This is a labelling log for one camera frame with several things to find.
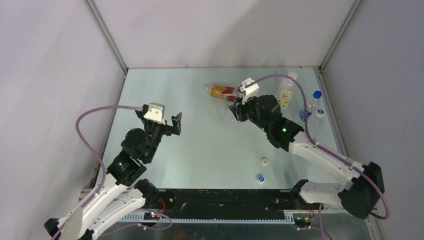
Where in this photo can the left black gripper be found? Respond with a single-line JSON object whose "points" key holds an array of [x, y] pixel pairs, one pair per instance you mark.
{"points": [[176, 121]]}

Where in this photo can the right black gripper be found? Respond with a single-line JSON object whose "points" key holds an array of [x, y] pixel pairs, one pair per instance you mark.
{"points": [[238, 108]]}

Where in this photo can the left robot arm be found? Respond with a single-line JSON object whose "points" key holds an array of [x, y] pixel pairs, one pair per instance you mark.
{"points": [[120, 190]]}

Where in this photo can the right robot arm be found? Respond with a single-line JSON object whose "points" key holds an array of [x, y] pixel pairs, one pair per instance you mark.
{"points": [[358, 187]]}

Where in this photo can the orange red label bottle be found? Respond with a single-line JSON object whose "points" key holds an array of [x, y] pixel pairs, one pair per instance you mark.
{"points": [[222, 92]]}

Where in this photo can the clear bottle yellow label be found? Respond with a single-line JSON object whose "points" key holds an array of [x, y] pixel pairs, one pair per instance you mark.
{"points": [[285, 92]]}

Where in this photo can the blue label water bottle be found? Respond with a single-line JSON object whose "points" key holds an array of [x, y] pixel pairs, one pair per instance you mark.
{"points": [[311, 106]]}

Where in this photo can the clear bottle white cap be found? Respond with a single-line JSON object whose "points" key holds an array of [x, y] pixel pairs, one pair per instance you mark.
{"points": [[315, 122]]}

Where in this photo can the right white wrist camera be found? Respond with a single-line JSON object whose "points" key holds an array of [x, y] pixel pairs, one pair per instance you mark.
{"points": [[248, 89]]}

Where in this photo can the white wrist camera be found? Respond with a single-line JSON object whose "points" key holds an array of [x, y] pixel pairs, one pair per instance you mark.
{"points": [[155, 112], [248, 89]]}

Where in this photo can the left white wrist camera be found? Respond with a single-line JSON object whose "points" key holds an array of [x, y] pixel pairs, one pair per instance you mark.
{"points": [[155, 112]]}

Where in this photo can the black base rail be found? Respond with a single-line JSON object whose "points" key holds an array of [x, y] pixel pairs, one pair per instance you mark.
{"points": [[228, 204]]}

